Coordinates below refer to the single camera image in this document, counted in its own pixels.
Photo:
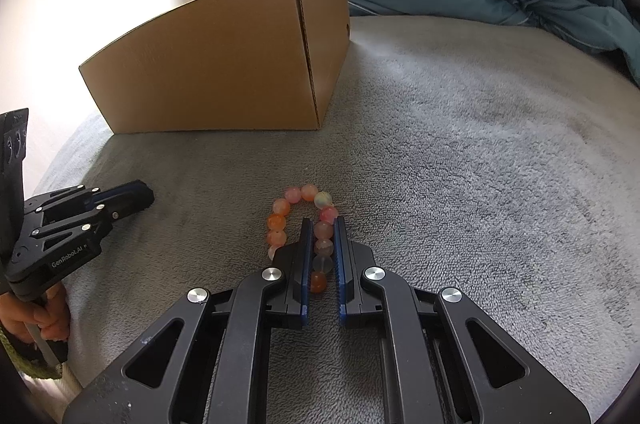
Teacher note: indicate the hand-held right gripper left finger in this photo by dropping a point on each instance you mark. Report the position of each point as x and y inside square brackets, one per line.
[303, 264]

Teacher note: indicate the brown cardboard box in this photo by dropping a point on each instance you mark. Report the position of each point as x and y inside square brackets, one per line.
[200, 63]

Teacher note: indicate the person's left hand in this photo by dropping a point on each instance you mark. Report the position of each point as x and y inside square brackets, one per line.
[50, 319]

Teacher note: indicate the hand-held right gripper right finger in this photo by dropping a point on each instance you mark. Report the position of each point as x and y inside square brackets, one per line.
[341, 264]

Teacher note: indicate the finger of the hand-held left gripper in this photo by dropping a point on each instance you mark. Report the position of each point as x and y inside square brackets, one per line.
[125, 191]
[130, 208]

